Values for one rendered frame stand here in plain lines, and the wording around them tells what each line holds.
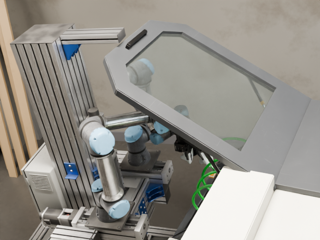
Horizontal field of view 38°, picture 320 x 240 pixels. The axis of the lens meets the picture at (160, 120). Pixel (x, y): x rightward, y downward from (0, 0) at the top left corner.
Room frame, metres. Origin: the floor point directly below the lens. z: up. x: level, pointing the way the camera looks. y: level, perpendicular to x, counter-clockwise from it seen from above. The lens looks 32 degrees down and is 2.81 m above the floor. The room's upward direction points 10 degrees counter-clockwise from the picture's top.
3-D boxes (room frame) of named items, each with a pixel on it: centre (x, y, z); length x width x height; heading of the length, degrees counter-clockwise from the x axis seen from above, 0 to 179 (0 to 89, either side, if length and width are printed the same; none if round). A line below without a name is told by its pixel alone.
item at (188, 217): (2.04, -0.14, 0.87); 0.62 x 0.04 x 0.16; 147
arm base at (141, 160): (2.41, 0.18, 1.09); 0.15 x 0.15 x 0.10
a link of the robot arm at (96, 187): (1.95, 0.37, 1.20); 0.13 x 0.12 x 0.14; 28
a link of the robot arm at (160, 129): (2.03, -0.02, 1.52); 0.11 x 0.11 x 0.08; 28
